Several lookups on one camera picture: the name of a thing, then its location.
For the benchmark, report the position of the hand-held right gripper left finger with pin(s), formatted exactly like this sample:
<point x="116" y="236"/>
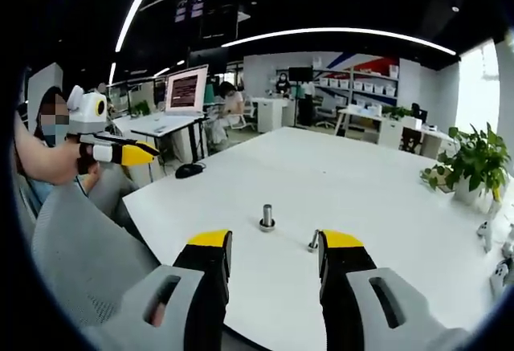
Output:
<point x="172" y="307"/>

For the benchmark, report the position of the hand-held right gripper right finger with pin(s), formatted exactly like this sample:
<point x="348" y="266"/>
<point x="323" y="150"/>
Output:
<point x="377" y="307"/>

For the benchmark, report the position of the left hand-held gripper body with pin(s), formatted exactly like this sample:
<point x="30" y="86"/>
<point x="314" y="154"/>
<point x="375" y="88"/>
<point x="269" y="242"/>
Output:
<point x="86" y="116"/>

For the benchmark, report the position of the thin threaded metal stud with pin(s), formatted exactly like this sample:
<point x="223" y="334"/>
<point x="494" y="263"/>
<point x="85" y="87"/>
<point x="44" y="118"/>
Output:
<point x="314" y="238"/>

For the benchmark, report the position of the thick threaded metal stud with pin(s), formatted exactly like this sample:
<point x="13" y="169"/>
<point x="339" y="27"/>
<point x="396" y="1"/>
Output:
<point x="267" y="214"/>

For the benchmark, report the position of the person's left hand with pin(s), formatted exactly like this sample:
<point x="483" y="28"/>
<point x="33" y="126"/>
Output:
<point x="70" y="166"/>

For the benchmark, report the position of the white side desk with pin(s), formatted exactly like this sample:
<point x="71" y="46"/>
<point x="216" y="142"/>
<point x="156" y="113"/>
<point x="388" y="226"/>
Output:
<point x="148" y="123"/>

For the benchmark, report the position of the small green plant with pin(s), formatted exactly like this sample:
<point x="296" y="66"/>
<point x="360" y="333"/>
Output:
<point x="141" y="108"/>

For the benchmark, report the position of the person's head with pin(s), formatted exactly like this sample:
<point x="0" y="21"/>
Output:
<point x="50" y="93"/>

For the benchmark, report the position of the black computer mouse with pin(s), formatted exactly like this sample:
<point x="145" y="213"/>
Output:
<point x="186" y="171"/>

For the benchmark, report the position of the black laptop stand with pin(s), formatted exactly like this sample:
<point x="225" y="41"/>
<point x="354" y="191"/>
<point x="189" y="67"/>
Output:
<point x="195" y="142"/>

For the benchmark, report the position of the white open laptop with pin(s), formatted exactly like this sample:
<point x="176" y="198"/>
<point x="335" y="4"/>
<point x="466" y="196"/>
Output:
<point x="186" y="90"/>

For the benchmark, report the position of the person's torso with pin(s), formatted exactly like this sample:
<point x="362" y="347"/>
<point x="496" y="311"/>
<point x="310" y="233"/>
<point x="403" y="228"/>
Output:
<point x="40" y="190"/>

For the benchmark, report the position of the grey mesh office chair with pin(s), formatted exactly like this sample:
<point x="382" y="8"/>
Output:
<point x="80" y="246"/>

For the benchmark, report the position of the green board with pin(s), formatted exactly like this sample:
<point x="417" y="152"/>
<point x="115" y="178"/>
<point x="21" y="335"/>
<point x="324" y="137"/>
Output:
<point x="214" y="94"/>

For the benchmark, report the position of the white office chair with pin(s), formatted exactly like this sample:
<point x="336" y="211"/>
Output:
<point x="247" y="118"/>

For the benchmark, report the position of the white ceiling light strip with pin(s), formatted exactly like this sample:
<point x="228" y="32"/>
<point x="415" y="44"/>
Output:
<point x="138" y="1"/>
<point x="341" y="30"/>

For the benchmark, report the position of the white handheld controller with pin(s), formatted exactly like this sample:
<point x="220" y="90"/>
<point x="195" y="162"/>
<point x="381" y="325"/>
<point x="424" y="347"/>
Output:
<point x="486" y="234"/>
<point x="502" y="276"/>

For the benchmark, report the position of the white plant pot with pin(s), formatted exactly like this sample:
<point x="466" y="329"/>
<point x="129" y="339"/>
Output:
<point x="466" y="192"/>

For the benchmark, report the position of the white cabinet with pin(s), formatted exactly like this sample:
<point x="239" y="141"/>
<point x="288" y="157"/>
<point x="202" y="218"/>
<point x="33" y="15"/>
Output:
<point x="273" y="114"/>

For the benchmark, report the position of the dark overhead display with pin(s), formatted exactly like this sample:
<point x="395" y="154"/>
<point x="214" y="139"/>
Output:
<point x="190" y="5"/>

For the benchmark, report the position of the white office desk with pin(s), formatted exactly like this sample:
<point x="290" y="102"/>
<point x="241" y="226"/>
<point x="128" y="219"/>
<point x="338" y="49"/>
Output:
<point x="385" y="130"/>

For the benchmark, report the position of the green potted plant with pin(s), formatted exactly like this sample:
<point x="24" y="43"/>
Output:
<point x="478" y="158"/>

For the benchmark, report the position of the small leafy desk plant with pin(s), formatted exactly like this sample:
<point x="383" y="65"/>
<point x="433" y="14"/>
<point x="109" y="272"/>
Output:
<point x="395" y="112"/>

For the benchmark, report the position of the white storage shelf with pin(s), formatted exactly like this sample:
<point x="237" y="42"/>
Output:
<point x="357" y="86"/>

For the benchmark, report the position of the row of white storage bins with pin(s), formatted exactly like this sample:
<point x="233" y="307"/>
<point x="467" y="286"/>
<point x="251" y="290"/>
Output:
<point x="357" y="85"/>

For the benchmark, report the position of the window with blinds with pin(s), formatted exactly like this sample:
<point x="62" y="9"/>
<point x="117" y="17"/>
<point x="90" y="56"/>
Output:
<point x="478" y="86"/>

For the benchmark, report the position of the black wall monitor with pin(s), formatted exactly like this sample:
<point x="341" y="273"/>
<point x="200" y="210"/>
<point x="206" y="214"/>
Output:
<point x="300" y="73"/>

